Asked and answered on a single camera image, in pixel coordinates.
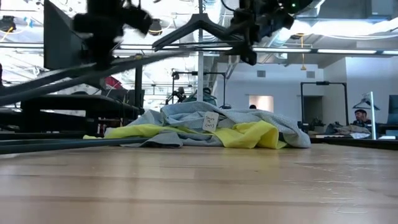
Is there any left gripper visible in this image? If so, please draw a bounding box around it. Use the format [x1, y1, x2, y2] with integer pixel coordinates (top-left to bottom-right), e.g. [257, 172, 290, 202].
[73, 12, 125, 70]

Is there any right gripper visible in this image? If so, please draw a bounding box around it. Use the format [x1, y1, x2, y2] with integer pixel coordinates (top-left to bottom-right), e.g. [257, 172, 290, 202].
[225, 6, 295, 66]

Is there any light blue patterned shirt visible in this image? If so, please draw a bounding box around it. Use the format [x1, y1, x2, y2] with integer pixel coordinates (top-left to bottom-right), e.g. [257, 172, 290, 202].
[127, 101, 312, 149]

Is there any yellow t-shirt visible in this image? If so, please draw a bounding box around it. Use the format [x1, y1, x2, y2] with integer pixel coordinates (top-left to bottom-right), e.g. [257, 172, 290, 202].
[83, 120, 289, 149]

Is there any black clothes hanger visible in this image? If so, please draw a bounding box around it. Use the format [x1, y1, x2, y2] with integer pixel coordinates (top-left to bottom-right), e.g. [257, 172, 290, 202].
[352, 95, 381, 110]

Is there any grey clothes pile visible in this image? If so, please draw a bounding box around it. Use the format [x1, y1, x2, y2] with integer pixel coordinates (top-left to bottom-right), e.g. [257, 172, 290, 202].
[325, 121, 373, 139]

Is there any red object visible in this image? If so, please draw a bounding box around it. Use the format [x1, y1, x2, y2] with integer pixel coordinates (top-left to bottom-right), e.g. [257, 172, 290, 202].
[104, 75, 124, 90]

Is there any ceiling light strip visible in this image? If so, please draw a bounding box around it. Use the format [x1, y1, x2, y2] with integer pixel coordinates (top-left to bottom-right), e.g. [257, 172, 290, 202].
[253, 47, 312, 53]
[317, 49, 377, 55]

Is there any large black monitor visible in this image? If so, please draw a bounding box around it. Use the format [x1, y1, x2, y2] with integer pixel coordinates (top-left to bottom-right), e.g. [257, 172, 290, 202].
[42, 0, 94, 71]

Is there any black monitor stand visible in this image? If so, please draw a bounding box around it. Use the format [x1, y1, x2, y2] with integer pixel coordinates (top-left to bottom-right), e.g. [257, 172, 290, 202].
[134, 54, 144, 108]

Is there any white door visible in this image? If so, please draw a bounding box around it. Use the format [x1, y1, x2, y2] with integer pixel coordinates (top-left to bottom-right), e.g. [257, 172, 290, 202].
[248, 95, 274, 113]

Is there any dark grey desk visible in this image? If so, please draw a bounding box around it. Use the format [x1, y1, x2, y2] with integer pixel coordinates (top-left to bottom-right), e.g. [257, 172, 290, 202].
[20, 93, 141, 134]

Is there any white rack pole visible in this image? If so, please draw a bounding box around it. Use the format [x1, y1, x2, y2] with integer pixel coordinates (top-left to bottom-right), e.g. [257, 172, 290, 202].
[369, 91, 377, 140]
[196, 0, 205, 102]

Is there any teal hanging garment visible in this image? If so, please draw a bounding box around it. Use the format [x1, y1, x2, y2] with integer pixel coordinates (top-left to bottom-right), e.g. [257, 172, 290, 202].
[183, 87, 218, 106]

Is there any black ceiling device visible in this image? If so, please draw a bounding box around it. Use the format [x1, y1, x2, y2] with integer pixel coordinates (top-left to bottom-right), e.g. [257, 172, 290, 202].
[0, 14, 16, 32]
[147, 18, 164, 36]

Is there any white paper tag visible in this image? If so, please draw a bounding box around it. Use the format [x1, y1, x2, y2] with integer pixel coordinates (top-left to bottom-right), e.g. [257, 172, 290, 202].
[201, 111, 220, 133]

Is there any wooden table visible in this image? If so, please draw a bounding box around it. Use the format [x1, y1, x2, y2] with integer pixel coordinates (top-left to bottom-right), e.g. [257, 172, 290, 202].
[309, 133, 346, 139]

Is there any blue screen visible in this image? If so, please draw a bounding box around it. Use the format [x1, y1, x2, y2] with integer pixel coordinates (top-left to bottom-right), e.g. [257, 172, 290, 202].
[387, 95, 398, 136]

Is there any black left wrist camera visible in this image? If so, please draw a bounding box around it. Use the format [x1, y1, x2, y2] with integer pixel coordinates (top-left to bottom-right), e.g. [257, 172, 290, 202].
[123, 6, 154, 35]

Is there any yellow pendant cord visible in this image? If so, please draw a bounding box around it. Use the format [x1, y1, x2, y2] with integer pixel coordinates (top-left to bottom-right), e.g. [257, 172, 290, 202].
[299, 32, 308, 72]

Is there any black aluminium table frame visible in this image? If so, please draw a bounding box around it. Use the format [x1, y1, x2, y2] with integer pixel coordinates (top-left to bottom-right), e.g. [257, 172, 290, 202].
[0, 132, 398, 151]

